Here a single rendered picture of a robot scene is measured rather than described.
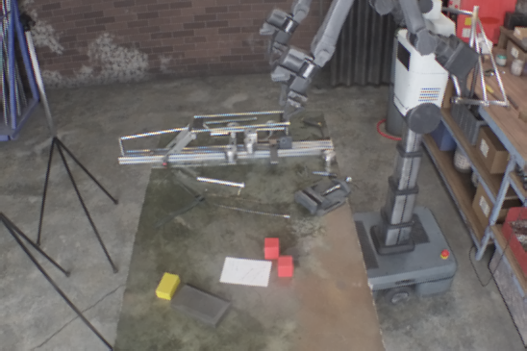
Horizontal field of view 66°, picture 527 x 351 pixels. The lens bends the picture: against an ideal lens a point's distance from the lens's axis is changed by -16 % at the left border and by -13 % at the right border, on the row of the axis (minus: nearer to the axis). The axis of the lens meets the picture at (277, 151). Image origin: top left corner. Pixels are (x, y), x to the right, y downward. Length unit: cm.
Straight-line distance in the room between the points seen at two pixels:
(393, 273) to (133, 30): 341
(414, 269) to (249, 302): 117
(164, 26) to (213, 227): 320
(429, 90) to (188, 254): 110
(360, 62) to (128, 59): 229
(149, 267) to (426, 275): 141
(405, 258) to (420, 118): 81
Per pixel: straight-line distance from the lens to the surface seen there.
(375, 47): 435
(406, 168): 212
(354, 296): 142
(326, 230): 161
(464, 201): 308
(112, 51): 480
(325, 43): 149
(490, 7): 359
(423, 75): 182
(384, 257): 240
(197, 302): 139
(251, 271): 148
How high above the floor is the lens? 200
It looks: 35 degrees down
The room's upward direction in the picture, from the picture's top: 1 degrees counter-clockwise
